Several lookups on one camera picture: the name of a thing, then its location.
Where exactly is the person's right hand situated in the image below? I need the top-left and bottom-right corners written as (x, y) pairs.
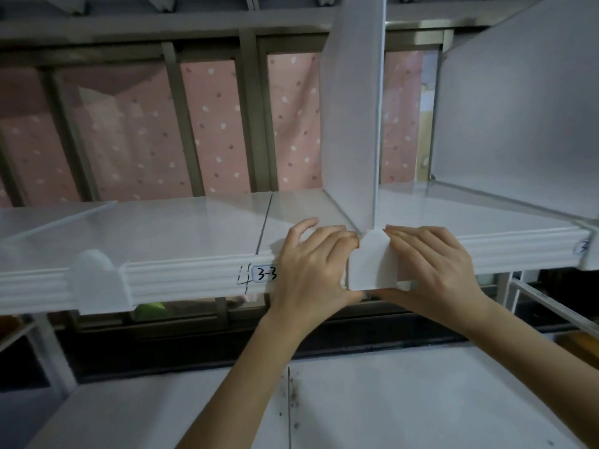
top-left (371, 224), bottom-right (493, 336)

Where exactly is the person's left forearm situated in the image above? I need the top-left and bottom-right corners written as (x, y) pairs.
top-left (175, 317), bottom-right (305, 449)

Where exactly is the metal window frame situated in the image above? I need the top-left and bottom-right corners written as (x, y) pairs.
top-left (0, 6), bottom-right (599, 342)

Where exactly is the white metal shelving rack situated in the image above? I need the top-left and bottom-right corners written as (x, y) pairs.
top-left (0, 0), bottom-right (599, 449)

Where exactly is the white divider clip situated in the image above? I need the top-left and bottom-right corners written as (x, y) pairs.
top-left (69, 249), bottom-right (135, 317)
top-left (348, 228), bottom-right (399, 292)

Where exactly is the small green object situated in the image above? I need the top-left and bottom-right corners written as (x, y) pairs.
top-left (134, 301), bottom-right (170, 322)

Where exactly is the person's left hand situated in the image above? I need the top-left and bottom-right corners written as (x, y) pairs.
top-left (261, 217), bottom-right (364, 342)

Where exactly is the pink dotted curtain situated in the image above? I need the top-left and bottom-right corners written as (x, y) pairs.
top-left (0, 51), bottom-right (424, 209)

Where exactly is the person's right forearm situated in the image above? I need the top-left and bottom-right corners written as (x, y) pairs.
top-left (463, 299), bottom-right (599, 449)

